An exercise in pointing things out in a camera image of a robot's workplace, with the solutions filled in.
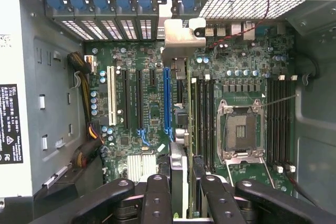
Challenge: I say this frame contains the silver chipset heatsink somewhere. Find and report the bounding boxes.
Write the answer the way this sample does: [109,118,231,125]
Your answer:
[127,154,158,183]

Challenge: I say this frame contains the silver socket cover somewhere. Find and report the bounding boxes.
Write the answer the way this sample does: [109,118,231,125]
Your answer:
[224,154,276,190]

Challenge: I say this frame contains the CPU socket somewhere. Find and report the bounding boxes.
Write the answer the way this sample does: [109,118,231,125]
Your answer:
[216,99,266,161]

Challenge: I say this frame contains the blue expansion slot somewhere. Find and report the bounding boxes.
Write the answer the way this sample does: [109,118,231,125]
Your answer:
[163,68,172,135]

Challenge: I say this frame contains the long black expansion slot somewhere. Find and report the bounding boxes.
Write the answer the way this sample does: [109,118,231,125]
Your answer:
[122,68,131,130]
[135,68,144,132]

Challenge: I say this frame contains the white expansion slot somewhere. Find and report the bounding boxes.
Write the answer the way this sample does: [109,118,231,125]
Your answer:
[107,66,118,127]

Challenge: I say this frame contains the thin locking lever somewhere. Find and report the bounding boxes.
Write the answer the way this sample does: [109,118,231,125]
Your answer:
[261,94,301,111]

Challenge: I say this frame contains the open black PC case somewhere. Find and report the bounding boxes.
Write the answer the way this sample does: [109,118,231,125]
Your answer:
[0,0,336,224]

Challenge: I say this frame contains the green motherboard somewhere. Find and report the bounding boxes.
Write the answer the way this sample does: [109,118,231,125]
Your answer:
[83,24,297,198]

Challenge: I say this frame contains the white power connector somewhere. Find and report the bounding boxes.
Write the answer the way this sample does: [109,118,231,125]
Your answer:
[84,55,98,75]

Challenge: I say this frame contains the black yellow braided wire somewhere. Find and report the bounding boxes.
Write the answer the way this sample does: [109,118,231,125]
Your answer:
[67,51,104,169]

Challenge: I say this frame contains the red black twisted wire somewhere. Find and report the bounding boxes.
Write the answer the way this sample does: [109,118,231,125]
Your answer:
[209,0,271,50]

